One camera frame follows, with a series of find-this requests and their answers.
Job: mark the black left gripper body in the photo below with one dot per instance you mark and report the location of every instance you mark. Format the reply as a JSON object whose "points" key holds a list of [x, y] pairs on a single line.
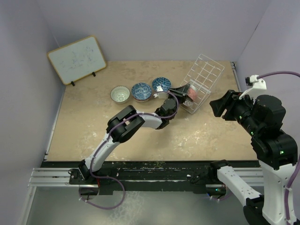
{"points": [[180, 95]]}

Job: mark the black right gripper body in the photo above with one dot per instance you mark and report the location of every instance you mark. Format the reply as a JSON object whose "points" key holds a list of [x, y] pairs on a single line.
{"points": [[238, 108]]}

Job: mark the orange floral pattern bowl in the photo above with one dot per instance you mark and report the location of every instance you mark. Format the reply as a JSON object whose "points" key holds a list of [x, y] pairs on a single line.
{"points": [[192, 92]]}

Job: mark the white bowl maroon pattern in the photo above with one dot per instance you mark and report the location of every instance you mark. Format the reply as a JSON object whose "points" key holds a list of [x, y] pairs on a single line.
{"points": [[188, 103]]}

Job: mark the white bowl green pattern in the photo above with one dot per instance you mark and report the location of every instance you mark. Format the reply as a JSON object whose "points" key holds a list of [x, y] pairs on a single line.
{"points": [[120, 94]]}

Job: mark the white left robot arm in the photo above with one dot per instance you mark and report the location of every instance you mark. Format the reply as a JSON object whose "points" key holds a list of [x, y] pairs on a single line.
{"points": [[127, 122]]}

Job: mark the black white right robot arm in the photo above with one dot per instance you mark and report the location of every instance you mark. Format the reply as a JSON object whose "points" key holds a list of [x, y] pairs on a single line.
{"points": [[277, 154]]}

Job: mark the blue triangle pattern bowl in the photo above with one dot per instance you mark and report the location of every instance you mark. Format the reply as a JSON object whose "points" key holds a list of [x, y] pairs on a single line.
{"points": [[163, 82]]}

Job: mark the blue floral pattern bowl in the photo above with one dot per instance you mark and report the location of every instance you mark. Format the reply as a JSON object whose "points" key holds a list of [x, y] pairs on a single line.
{"points": [[141, 90]]}

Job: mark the red rimmed bowl underneath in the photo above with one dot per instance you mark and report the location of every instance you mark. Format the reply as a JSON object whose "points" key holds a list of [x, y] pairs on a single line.
{"points": [[141, 100]]}

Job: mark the white wire dish rack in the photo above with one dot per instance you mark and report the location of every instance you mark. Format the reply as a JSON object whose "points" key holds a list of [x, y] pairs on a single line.
{"points": [[204, 74]]}

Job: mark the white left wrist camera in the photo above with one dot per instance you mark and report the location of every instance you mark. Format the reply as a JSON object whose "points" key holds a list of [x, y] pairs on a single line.
{"points": [[160, 93]]}

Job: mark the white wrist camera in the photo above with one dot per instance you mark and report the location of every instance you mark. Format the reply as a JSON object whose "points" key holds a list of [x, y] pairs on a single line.
{"points": [[160, 93], [257, 86]]}

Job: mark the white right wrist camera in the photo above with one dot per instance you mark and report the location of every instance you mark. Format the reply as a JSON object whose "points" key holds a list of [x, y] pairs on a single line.
{"points": [[257, 86]]}

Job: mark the small whiteboard yellow frame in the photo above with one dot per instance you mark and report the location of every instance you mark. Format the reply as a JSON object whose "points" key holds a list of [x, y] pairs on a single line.
{"points": [[77, 60]]}

